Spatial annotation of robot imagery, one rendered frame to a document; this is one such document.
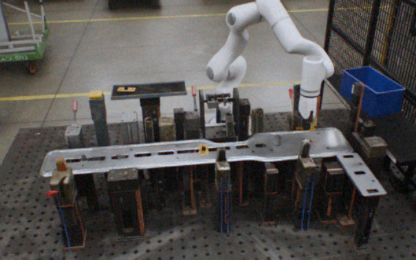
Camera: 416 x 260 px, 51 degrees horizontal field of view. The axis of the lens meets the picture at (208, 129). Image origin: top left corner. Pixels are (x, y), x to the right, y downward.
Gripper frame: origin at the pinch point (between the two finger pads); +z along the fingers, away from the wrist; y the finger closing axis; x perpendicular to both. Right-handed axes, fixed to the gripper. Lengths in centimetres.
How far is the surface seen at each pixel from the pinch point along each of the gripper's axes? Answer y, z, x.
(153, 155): 1, 9, -69
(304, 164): 23.1, 4.9, -7.4
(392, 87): -24, -3, 52
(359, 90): -14.0, -8.1, 30.0
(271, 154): 7.9, 9.4, -17.1
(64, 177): 20, 4, -104
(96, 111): -30, 2, -96
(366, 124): 1.7, 1.7, 27.8
